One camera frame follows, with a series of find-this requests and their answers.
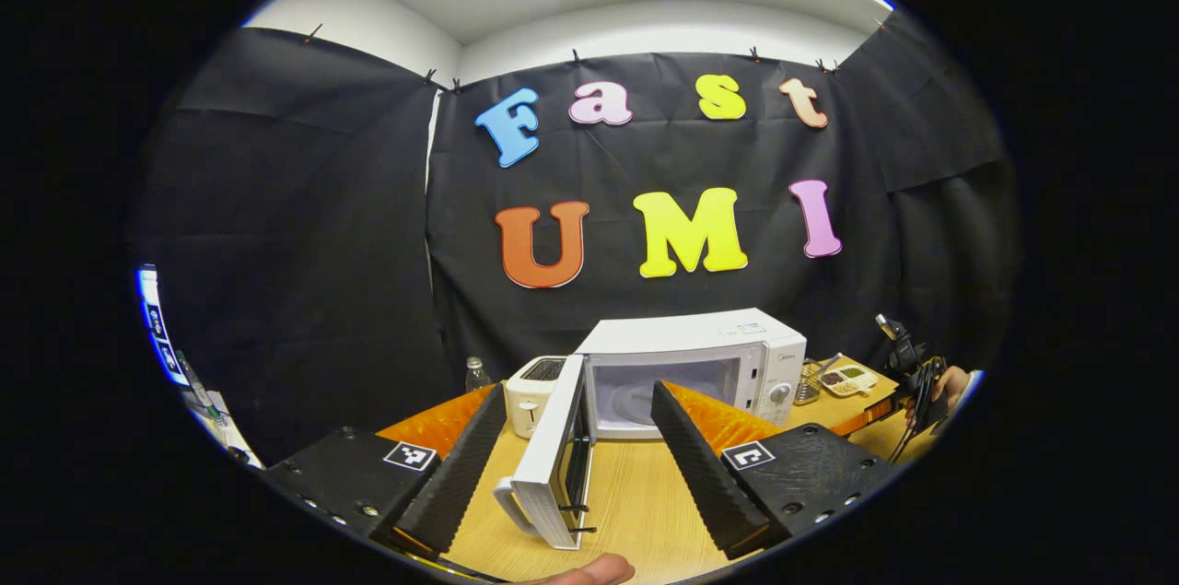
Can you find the white toaster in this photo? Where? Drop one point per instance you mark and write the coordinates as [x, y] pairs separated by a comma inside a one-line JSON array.
[[530, 396]]

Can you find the black backdrop cloth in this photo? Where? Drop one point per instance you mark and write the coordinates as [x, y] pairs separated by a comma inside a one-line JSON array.
[[304, 226]]

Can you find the row of small cloth clips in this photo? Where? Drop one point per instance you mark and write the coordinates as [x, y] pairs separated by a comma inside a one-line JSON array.
[[576, 57]]

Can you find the clear plastic water bottle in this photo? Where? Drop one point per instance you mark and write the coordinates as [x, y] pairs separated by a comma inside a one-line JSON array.
[[477, 376]]

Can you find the divided dish of beans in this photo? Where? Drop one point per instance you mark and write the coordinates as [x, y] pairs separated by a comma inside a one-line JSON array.
[[849, 380]]

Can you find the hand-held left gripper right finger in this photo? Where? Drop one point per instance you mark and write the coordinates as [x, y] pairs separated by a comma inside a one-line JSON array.
[[705, 484]]

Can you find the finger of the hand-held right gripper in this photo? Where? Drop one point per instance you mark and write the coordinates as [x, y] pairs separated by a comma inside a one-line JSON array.
[[866, 419]]

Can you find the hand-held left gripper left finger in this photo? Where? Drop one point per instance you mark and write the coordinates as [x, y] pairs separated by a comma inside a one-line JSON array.
[[456, 484]]

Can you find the white microwave oven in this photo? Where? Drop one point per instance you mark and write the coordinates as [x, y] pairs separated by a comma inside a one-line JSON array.
[[682, 336]]

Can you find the glass turntable plate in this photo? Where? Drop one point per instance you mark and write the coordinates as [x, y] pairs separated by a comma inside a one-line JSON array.
[[645, 405]]

